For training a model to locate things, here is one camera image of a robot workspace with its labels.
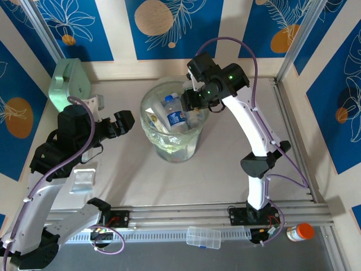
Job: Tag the pepsi bottle blue cap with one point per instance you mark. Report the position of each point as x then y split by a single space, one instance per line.
175 115

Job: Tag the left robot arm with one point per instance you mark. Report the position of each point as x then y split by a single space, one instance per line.
36 209

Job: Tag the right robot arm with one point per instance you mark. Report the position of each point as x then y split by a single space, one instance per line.
248 127

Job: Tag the clear green bin liner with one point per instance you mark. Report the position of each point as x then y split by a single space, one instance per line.
166 139

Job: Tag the clear plastic trash bin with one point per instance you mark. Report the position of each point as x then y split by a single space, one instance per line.
180 153

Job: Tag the mint green carry case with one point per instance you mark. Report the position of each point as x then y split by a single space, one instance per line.
76 82

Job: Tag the clear plastic packet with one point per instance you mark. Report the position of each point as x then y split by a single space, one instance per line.
83 180

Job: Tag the small controller circuit board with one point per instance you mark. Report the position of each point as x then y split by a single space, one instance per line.
101 230
270 231

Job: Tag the clear plastic organizer box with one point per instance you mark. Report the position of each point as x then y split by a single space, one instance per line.
203 237

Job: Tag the jar with orange lid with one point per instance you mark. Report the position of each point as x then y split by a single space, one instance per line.
300 233

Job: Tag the aluminium side rail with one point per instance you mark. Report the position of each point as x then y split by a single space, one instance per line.
296 141

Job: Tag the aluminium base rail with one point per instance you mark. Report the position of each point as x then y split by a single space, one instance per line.
183 214

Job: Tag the aluminium frame post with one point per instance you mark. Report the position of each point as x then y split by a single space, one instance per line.
301 28
42 28

